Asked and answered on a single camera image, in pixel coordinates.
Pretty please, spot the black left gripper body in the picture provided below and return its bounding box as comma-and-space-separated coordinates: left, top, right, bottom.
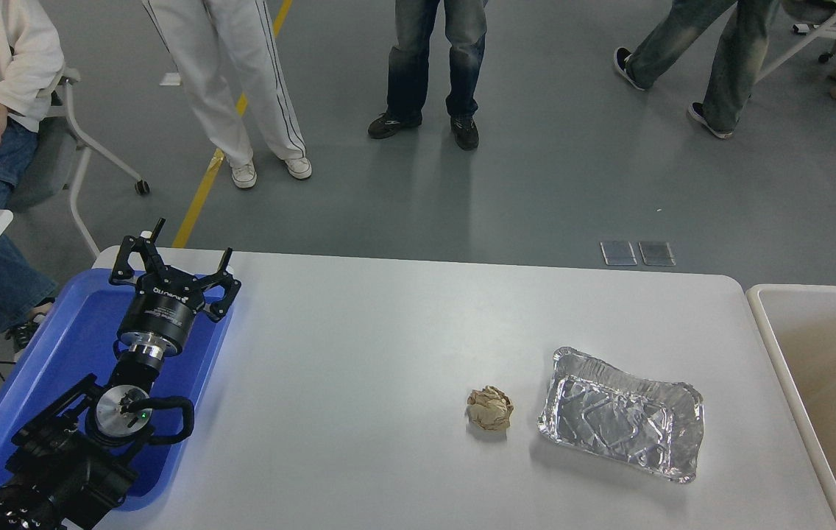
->
117, 270, 206, 353

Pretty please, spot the crumpled tan paper ball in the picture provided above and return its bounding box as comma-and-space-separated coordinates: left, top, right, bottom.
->
467, 386, 515, 433

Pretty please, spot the blue plastic tray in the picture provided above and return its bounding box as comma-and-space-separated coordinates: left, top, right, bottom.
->
0, 267, 235, 513

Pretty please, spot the silver foil tray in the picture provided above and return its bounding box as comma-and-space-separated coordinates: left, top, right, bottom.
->
537, 347, 706, 484

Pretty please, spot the clear floor plate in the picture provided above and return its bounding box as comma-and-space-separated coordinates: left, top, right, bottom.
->
639, 241, 676, 266
601, 241, 638, 266

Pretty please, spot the grey white office chair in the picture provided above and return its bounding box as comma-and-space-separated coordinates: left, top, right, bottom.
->
6, 66, 152, 260
755, 0, 836, 111

